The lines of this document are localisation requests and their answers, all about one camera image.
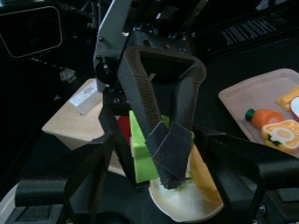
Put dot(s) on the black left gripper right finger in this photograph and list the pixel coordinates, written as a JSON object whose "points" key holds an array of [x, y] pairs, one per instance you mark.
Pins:
{"points": [[248, 172]]}

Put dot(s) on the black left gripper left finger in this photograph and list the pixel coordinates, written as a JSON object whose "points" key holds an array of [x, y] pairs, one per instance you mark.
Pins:
{"points": [[47, 192]]}

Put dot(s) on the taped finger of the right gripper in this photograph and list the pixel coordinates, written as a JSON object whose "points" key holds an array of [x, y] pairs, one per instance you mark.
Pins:
{"points": [[140, 96], [185, 137]]}

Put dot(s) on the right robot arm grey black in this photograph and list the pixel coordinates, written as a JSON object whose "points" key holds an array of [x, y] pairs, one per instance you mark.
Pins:
{"points": [[112, 26]]}

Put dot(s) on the green toy starfruit piece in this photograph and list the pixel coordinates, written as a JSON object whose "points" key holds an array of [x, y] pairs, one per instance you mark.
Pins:
{"points": [[141, 151]]}

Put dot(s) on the yellow orange toy fruit piece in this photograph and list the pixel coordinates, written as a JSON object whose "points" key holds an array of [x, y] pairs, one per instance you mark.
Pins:
{"points": [[204, 178]]}

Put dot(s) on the red toy block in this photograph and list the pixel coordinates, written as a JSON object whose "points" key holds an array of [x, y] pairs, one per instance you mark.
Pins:
{"points": [[124, 129]]}

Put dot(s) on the yellow toy pepper slice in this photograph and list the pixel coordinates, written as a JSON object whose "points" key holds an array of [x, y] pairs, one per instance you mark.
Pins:
{"points": [[282, 135]]}

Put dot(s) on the orange toy carrot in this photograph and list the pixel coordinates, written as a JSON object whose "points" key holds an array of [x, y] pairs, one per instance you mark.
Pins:
{"points": [[265, 118]]}

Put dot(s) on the cream bowl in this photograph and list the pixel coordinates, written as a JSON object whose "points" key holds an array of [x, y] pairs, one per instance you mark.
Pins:
{"points": [[187, 204]]}

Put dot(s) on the light wooden cutting board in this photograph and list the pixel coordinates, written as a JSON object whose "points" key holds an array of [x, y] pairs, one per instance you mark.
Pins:
{"points": [[73, 125]]}

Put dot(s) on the pink plastic tray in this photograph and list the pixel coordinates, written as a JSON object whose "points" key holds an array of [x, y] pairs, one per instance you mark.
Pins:
{"points": [[252, 96]]}

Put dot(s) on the white red toy food piece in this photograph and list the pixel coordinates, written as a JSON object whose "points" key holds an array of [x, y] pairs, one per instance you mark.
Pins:
{"points": [[295, 108]]}

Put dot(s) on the yellow toy food piece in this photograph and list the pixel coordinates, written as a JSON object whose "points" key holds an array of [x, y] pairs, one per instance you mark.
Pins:
{"points": [[288, 97]]}

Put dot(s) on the black box with grey outline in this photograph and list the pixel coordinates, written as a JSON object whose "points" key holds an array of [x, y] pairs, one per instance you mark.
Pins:
{"points": [[29, 30]]}

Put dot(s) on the black frame bar with label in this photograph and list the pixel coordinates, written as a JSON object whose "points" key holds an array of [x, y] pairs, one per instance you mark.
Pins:
{"points": [[248, 30]]}

